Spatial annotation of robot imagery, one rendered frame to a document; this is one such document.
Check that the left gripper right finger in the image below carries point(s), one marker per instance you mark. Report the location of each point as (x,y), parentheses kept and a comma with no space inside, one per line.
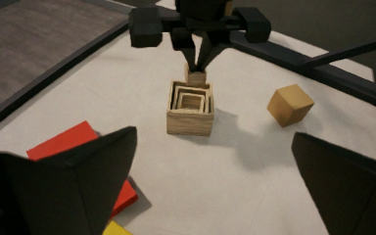
(341,183)

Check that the brown cardboard cube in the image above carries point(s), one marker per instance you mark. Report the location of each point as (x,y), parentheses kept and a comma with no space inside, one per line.
(289,105)

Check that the red flat rectangular block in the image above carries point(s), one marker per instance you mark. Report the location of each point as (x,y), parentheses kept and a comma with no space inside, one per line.
(74,136)

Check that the black metal support frame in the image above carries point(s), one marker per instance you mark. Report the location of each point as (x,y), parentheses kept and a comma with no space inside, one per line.
(338,55)

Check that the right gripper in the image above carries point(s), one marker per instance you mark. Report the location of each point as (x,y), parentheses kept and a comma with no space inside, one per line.
(145,29)

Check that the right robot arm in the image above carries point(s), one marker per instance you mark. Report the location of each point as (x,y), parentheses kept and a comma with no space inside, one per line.
(177,3)

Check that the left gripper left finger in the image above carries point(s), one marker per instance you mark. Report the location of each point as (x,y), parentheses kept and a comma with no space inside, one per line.
(72,192)

